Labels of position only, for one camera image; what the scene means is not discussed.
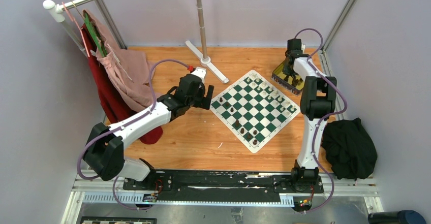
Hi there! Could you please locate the yellow tin box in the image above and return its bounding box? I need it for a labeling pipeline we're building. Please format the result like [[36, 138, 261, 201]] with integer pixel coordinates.
[[271, 62, 304, 96]]

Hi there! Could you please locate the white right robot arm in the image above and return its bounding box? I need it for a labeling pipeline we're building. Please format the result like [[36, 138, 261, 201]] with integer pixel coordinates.
[[283, 38, 336, 192]]

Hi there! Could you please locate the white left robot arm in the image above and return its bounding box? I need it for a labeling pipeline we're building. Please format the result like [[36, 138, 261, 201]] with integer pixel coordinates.
[[81, 67, 214, 190]]

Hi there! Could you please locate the green white chess mat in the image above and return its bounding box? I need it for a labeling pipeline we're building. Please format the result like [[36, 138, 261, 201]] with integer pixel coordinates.
[[210, 70, 300, 153]]

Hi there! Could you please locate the white clothes rack stand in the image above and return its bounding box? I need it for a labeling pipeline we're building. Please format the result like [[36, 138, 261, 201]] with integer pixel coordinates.
[[185, 0, 229, 84]]

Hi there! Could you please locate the pink cloth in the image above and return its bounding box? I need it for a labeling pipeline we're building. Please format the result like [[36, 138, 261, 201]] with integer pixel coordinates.
[[83, 9, 154, 112]]

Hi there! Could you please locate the red cloth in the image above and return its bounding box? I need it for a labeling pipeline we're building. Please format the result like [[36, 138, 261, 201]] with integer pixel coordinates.
[[81, 24, 163, 144]]

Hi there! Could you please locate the green hanger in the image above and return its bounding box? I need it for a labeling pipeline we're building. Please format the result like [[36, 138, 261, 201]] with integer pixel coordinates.
[[83, 11, 107, 57]]

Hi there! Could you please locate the black cloth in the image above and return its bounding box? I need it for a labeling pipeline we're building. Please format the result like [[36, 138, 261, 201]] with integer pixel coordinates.
[[321, 117, 378, 179]]

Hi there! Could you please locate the white rack bar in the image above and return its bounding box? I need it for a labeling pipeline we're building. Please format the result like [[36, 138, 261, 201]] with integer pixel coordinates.
[[43, 0, 149, 56]]

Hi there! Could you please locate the dark blue cylinder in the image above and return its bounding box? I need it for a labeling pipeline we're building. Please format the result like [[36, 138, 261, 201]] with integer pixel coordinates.
[[367, 210, 427, 224]]

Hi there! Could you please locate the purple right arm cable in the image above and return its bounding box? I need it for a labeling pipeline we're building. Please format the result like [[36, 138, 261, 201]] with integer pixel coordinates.
[[294, 27, 348, 213]]

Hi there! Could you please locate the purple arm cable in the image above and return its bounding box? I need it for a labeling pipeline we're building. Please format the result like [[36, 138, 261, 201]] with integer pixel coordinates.
[[76, 59, 196, 211], [294, 27, 348, 213]]

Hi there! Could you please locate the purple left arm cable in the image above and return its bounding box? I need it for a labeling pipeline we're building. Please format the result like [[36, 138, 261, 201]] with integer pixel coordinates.
[[76, 59, 196, 211]]

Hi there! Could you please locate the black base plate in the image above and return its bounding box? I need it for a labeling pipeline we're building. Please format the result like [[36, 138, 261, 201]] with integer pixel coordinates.
[[122, 169, 324, 203]]

